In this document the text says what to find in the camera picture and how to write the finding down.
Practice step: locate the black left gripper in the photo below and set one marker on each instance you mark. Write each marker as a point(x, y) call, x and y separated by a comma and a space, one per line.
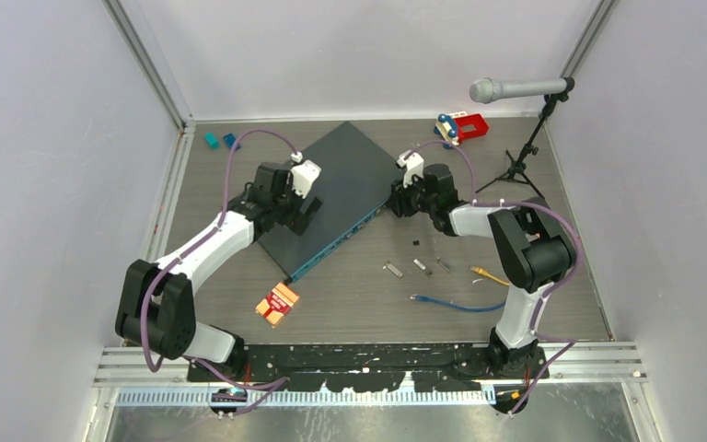
point(298, 224)

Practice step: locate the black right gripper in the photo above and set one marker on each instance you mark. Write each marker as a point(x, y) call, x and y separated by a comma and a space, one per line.
point(398, 201)

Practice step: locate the dark network switch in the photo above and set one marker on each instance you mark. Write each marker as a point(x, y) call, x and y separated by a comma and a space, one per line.
point(355, 182)

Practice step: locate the silver SFP transceiver module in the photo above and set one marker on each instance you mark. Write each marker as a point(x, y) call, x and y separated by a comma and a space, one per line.
point(422, 267)

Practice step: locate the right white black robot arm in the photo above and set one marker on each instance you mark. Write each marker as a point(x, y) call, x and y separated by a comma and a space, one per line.
point(537, 248)

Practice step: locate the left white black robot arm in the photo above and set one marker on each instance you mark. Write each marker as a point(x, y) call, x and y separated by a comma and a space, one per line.
point(157, 309)

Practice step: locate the red and gold card box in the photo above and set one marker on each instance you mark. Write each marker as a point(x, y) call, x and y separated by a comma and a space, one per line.
point(277, 304)

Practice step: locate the red white blue toy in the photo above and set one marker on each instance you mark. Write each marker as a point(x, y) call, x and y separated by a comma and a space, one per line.
point(457, 127)

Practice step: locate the blue plastic block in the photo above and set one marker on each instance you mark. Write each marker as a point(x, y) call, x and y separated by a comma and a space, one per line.
point(230, 140)

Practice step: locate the teal plastic block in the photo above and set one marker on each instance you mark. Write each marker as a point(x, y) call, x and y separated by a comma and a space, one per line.
point(211, 140)

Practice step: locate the black microphone tripod stand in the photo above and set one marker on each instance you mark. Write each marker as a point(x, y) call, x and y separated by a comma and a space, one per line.
point(516, 172)

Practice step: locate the grey microphone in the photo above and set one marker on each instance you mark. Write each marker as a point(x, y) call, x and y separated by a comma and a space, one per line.
point(487, 90)

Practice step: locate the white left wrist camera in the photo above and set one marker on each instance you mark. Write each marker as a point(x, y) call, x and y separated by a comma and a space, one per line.
point(304, 176)

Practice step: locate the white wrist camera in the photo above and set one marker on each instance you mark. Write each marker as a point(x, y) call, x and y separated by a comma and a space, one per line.
point(304, 176)
point(412, 164)

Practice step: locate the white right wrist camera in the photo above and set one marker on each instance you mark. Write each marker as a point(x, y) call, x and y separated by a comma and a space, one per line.
point(412, 164)

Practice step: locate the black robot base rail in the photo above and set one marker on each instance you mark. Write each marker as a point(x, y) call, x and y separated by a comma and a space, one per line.
point(369, 368)

